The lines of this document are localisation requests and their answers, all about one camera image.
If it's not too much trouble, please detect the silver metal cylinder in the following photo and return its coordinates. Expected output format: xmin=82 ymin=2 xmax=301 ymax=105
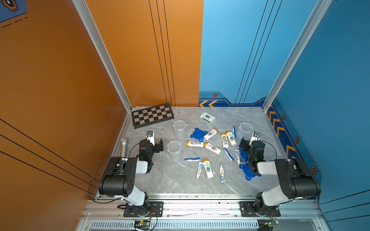
xmin=120 ymin=137 xmax=129 ymax=158

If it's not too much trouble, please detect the white bottle upright left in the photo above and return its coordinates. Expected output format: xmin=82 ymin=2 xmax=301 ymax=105
xmin=221 ymin=133 xmax=229 ymax=149

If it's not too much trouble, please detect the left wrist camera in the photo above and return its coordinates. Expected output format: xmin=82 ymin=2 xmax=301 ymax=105
xmin=146 ymin=131 xmax=155 ymax=145

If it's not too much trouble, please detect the right green circuit board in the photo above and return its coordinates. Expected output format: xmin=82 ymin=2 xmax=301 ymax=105
xmin=257 ymin=220 xmax=280 ymax=231

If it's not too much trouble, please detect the white lotion bottle horizontal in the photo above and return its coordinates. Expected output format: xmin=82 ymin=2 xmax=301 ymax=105
xmin=186 ymin=141 xmax=204 ymax=147

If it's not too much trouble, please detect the blue toothbrush right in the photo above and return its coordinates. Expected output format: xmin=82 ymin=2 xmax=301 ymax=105
xmin=224 ymin=148 xmax=235 ymax=162

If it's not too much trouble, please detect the white lotion bottle front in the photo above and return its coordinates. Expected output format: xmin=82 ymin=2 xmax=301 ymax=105
xmin=202 ymin=158 xmax=214 ymax=179

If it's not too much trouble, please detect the blue toothbrush front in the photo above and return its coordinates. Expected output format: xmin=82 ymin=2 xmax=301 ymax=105
xmin=184 ymin=157 xmax=200 ymax=162

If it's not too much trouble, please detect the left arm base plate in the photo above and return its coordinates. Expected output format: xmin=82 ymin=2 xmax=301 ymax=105
xmin=123 ymin=201 xmax=164 ymax=218

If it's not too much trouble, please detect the left green circuit board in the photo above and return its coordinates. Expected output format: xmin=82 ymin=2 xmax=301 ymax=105
xmin=133 ymin=220 xmax=151 ymax=231

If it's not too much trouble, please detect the blue toothbrush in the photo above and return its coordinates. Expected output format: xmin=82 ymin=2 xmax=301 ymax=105
xmin=184 ymin=157 xmax=200 ymax=162
xmin=232 ymin=126 xmax=237 ymax=139
xmin=224 ymin=148 xmax=235 ymax=162

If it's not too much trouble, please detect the blue toothbrush back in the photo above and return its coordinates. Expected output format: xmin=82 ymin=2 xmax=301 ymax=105
xmin=232 ymin=126 xmax=237 ymax=139

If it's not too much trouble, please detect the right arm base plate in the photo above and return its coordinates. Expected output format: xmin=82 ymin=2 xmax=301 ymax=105
xmin=239 ymin=201 xmax=281 ymax=218

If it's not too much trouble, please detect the clear cup back left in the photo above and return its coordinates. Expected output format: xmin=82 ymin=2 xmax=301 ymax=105
xmin=173 ymin=120 xmax=187 ymax=141

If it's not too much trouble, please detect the toothpaste tube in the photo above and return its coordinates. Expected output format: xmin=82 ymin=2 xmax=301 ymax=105
xmin=219 ymin=166 xmax=225 ymax=183
xmin=235 ymin=149 xmax=241 ymax=164
xmin=196 ymin=162 xmax=203 ymax=179

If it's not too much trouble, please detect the white bottle yellow cap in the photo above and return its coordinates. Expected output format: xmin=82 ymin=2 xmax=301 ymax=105
xmin=204 ymin=129 xmax=219 ymax=140

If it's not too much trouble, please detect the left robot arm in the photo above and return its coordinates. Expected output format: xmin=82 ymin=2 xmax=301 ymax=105
xmin=98 ymin=139 xmax=164 ymax=217

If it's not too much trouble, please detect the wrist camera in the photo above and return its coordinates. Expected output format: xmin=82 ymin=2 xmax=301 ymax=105
xmin=249 ymin=131 xmax=261 ymax=146
xmin=146 ymin=131 xmax=155 ymax=145

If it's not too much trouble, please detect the clear plastic cup front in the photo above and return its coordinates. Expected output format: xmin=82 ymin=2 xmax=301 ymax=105
xmin=167 ymin=141 xmax=182 ymax=162

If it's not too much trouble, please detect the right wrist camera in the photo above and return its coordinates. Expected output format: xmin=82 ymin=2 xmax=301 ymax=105
xmin=249 ymin=131 xmax=261 ymax=146

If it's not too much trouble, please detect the black white checkerboard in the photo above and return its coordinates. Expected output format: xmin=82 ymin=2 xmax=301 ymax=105
xmin=132 ymin=103 xmax=174 ymax=129

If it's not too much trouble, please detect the white bottle upright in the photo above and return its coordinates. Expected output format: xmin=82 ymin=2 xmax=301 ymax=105
xmin=221 ymin=133 xmax=229 ymax=149
xmin=226 ymin=131 xmax=237 ymax=146

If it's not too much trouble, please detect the white bottle upright right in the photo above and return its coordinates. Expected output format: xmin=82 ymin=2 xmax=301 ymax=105
xmin=226 ymin=131 xmax=237 ymax=146

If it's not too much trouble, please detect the green circuit board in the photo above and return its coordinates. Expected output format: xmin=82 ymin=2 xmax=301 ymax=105
xmin=257 ymin=220 xmax=280 ymax=231
xmin=133 ymin=220 xmax=151 ymax=231

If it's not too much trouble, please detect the clear cup right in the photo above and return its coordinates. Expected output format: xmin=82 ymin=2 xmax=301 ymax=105
xmin=237 ymin=122 xmax=253 ymax=140

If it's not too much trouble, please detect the aluminium rail frame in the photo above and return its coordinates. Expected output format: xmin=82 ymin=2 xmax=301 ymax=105
xmin=77 ymin=194 xmax=330 ymax=231

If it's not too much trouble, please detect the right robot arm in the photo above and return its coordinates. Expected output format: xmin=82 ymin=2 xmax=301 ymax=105
xmin=239 ymin=138 xmax=321 ymax=217

